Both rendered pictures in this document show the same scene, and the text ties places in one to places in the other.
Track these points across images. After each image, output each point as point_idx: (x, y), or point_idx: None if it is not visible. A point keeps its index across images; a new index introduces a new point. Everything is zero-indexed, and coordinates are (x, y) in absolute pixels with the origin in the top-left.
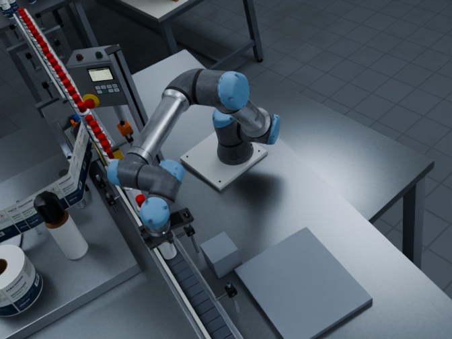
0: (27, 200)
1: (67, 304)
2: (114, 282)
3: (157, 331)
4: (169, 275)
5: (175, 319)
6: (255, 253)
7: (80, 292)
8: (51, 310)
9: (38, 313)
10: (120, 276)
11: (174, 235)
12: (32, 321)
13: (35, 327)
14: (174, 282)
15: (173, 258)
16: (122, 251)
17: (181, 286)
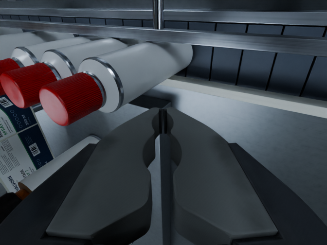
0: (7, 183)
1: (162, 201)
2: (166, 146)
3: (308, 162)
4: (242, 100)
5: (320, 125)
6: None
7: (156, 187)
8: (159, 214)
9: (155, 220)
10: (163, 138)
11: (137, 11)
12: (160, 229)
13: (167, 222)
14: (277, 105)
15: (194, 50)
16: (123, 113)
17: (286, 83)
